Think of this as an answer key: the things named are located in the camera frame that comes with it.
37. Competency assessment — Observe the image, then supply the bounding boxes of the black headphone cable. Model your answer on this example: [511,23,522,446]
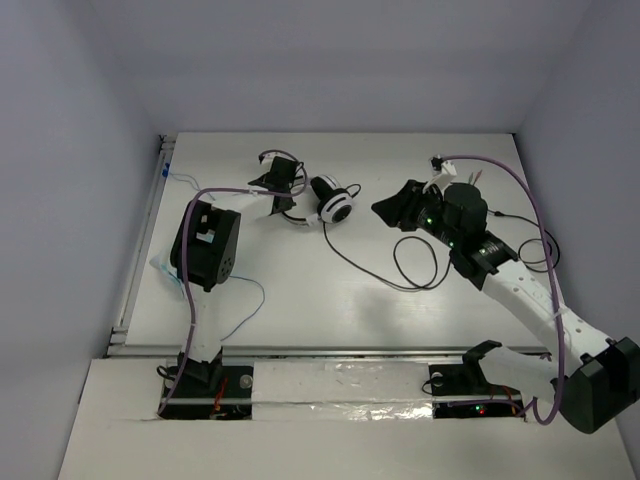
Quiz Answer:
[322,209,560,292]

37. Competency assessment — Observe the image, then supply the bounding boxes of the aluminium rail frame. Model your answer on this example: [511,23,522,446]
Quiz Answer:
[108,132,541,357]

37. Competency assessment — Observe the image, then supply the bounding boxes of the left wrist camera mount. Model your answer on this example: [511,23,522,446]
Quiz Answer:
[258,153,274,168]

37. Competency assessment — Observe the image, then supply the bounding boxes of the blue headphone cable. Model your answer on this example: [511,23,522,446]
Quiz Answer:
[169,172,266,342]

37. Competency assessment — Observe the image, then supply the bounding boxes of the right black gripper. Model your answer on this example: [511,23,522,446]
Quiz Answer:
[371,180,461,249]

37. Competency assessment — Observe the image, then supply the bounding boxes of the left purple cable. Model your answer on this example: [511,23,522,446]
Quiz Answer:
[157,148,307,416]

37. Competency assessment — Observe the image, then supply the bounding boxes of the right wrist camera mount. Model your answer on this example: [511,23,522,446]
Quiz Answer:
[425,155,457,191]

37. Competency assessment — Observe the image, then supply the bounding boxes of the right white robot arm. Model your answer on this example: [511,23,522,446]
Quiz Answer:
[371,180,639,434]

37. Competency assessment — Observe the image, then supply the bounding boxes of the teal cat-ear headphones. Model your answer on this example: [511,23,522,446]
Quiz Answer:
[149,247,187,301]

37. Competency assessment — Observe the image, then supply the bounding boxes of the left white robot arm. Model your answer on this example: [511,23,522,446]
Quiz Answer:
[169,149,308,394]

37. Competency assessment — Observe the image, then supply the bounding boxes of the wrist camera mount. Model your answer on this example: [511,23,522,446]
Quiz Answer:
[258,153,274,168]
[425,155,457,191]

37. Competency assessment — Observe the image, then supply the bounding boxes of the black white headphones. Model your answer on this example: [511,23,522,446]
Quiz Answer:
[282,175,362,227]

